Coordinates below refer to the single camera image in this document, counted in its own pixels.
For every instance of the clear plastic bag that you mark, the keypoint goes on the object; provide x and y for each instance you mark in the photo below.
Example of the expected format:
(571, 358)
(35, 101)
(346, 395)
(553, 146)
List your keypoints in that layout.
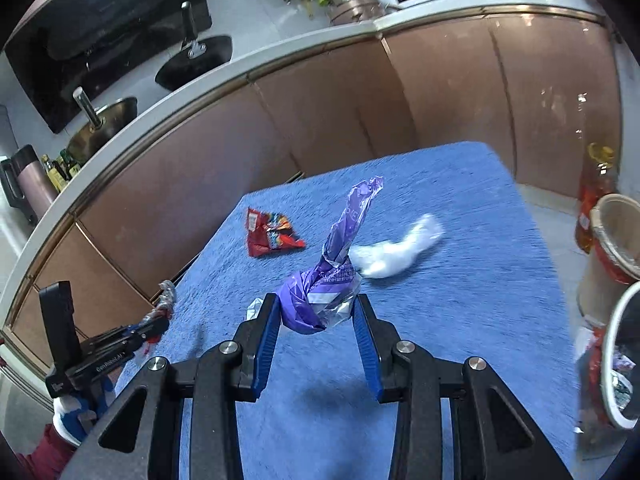
(390, 257)

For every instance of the purple foil wrapper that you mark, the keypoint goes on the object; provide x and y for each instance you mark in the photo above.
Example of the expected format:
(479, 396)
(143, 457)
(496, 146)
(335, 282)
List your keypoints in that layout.
(350, 220)

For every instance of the foil snack wrapper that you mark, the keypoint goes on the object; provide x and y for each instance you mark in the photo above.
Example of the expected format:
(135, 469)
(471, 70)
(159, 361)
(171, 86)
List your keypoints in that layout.
(165, 300)

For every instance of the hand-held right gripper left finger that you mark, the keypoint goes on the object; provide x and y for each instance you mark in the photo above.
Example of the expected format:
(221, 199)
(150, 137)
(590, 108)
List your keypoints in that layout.
(267, 340)

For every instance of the black frying pan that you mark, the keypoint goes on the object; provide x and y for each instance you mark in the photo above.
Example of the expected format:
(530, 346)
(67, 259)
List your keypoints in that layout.
(210, 52)

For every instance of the copper kitchen cabinet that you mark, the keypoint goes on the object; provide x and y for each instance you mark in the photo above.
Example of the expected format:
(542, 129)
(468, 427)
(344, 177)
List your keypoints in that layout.
(325, 110)

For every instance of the steel wok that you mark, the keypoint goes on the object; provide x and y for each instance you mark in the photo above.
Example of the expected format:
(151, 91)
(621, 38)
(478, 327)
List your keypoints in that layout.
(110, 120)

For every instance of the yellow condiment bottle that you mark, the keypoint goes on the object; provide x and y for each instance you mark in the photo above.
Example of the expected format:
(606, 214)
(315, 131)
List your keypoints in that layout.
(51, 175)

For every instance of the red snack wrapper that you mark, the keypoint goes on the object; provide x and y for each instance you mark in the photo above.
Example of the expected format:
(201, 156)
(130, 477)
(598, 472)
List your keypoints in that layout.
(260, 240)

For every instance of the white-rimmed bin with black liner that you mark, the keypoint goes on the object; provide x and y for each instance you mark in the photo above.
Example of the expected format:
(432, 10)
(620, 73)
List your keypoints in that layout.
(606, 355)

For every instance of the copper pot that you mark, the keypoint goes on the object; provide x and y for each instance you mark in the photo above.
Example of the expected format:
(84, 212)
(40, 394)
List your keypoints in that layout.
(350, 10)

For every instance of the blue terry towel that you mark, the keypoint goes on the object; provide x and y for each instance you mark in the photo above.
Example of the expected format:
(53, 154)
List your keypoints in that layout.
(450, 260)

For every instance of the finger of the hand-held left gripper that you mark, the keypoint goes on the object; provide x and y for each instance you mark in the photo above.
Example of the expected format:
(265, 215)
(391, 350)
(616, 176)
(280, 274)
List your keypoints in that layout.
(145, 332)

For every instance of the pink thermos jug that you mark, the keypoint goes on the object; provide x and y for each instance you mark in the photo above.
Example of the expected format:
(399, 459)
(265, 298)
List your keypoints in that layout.
(32, 180)

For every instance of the beige bin with red liner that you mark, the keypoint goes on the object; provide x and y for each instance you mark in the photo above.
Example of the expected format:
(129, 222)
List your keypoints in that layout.
(595, 280)

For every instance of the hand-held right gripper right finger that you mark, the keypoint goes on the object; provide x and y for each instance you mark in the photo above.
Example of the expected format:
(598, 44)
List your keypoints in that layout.
(367, 350)

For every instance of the cooking oil bottle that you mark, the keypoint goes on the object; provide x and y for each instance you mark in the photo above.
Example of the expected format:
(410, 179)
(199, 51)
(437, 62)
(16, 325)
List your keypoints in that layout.
(592, 190)

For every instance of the person's left forearm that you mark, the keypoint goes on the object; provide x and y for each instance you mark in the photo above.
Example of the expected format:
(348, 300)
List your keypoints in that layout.
(45, 455)

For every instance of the dark glass bottle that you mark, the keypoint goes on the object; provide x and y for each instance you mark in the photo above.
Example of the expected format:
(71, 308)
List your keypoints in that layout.
(69, 162)

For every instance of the person's left hand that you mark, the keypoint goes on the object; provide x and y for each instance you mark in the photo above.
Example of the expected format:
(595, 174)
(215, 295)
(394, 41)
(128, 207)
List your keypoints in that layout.
(82, 410)

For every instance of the black range hood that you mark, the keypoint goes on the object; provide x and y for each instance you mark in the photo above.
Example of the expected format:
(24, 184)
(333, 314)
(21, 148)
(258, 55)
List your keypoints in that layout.
(110, 25)

